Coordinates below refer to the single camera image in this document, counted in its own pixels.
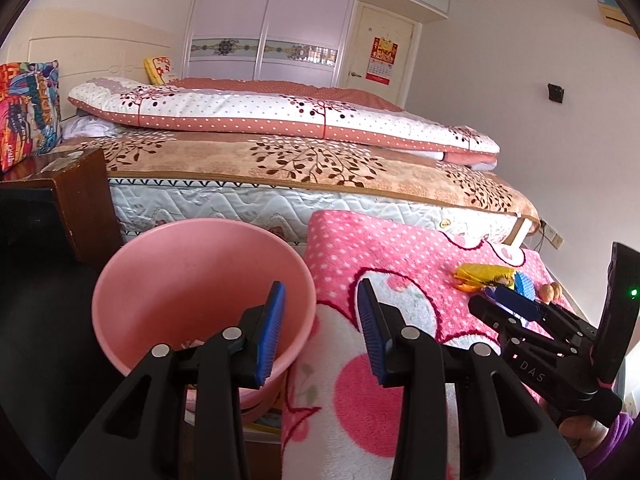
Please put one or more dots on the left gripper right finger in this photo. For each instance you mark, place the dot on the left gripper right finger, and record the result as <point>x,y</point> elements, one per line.
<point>458,403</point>

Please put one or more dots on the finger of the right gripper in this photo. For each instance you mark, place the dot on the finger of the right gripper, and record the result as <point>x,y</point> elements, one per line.
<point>517,341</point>
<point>554,319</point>

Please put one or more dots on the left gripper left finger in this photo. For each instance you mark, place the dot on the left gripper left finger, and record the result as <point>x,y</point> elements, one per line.
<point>136,435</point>

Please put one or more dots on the blue foam fruit net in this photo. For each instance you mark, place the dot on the blue foam fruit net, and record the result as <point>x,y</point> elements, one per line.
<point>524,286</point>

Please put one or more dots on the orange peel piece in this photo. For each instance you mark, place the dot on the orange peel piece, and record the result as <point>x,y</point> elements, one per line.
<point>475,277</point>

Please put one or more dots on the purple sleeve forearm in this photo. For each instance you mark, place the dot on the purple sleeve forearm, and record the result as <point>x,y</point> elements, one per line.
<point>617,457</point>

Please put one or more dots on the pink plastic trash bin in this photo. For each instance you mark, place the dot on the pink plastic trash bin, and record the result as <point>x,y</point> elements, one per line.
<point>187,280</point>

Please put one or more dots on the right hand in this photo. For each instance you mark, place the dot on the right hand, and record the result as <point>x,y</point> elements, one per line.
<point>585,432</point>

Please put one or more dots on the walnut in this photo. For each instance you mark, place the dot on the walnut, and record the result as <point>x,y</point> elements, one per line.
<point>550,292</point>

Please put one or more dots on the white power strip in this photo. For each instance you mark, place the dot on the white power strip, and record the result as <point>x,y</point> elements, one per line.
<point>551,235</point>

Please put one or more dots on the brown leaf pattern bedspread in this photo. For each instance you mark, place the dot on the brown leaf pattern bedspread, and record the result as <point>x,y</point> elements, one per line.
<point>311,164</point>

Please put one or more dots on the folded pink dotted quilt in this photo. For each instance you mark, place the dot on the folded pink dotted quilt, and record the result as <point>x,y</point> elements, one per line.
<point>280,108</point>

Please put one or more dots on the brown wooden nightstand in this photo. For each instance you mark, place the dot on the brown wooden nightstand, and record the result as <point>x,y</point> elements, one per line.
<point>75,182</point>

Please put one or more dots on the white door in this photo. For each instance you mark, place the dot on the white door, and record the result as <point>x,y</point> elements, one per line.
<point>369,22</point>

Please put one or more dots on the colourful patterned pillow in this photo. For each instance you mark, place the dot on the colourful patterned pillow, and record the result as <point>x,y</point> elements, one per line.
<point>30,111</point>

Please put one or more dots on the white sliding wardrobe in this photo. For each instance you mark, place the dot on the white sliding wardrobe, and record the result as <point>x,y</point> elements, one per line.
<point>296,40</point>

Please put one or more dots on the yellow toy on bed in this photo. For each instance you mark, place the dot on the yellow toy on bed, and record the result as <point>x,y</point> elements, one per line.
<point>159,70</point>

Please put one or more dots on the cream headboard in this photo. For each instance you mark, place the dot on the cream headboard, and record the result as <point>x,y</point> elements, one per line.
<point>86,45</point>

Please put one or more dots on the red wall calendar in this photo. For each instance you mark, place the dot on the red wall calendar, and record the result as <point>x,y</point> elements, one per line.
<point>382,60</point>

